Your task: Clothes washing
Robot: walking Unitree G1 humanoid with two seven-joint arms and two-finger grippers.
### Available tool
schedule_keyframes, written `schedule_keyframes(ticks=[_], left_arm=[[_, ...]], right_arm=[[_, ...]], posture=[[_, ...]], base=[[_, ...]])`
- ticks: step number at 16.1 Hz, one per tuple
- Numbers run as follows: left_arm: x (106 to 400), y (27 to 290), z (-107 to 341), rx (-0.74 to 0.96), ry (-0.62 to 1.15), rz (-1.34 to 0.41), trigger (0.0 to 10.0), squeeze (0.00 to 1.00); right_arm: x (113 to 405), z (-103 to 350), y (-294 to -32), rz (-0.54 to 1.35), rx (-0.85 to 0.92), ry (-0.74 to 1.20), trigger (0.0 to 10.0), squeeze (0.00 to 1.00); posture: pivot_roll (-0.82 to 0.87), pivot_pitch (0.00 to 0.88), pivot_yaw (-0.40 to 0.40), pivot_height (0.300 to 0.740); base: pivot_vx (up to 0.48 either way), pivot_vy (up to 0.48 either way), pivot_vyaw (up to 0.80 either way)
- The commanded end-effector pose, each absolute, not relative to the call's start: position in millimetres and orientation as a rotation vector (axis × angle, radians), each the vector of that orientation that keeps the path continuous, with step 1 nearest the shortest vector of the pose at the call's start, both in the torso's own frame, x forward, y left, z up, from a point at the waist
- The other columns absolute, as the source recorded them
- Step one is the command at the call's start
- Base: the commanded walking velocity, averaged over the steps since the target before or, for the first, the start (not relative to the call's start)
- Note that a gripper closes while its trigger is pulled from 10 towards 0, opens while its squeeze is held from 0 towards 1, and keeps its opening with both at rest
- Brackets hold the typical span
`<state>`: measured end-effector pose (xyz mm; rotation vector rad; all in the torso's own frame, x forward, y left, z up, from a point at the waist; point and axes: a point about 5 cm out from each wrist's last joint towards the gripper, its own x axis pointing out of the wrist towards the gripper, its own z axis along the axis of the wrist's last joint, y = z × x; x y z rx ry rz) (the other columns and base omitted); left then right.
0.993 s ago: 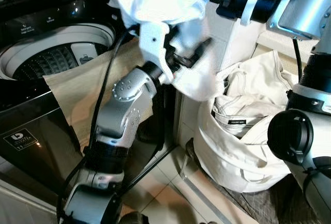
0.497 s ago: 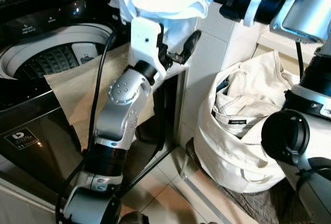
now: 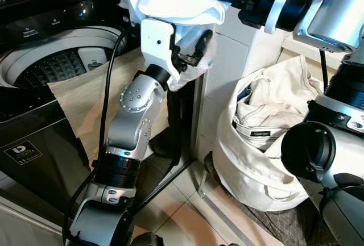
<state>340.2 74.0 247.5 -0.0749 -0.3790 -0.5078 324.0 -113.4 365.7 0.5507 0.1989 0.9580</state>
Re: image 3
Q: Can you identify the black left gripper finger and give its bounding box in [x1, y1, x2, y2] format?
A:
[195, 30, 215, 65]

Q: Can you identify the white garment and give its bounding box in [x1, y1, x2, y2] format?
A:
[121, 0, 231, 92]

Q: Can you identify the black top-load washing machine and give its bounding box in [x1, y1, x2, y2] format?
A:
[0, 0, 200, 227]

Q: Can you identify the cream garment with black label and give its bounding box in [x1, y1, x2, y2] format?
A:
[233, 74, 311, 155]

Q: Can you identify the white fabric laundry bag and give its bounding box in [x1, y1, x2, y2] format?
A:
[212, 56, 326, 212]

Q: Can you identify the dark patterned floor mat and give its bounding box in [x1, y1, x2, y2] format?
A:
[242, 198, 328, 246]

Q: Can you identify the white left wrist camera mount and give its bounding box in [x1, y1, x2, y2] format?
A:
[139, 18, 184, 86]

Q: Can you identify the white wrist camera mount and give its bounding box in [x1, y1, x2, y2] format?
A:
[139, 18, 184, 86]
[263, 0, 317, 35]

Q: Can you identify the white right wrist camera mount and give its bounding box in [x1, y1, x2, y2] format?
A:
[263, 0, 317, 35]

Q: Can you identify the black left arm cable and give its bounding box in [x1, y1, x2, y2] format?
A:
[61, 27, 130, 241]

